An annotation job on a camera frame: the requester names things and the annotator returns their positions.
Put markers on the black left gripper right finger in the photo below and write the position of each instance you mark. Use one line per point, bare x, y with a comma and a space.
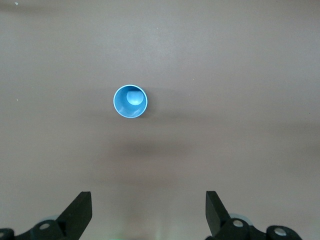
217, 215

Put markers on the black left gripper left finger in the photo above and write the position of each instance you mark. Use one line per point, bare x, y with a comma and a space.
75, 215

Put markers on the blue plastic cup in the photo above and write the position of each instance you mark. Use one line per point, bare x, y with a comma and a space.
125, 107

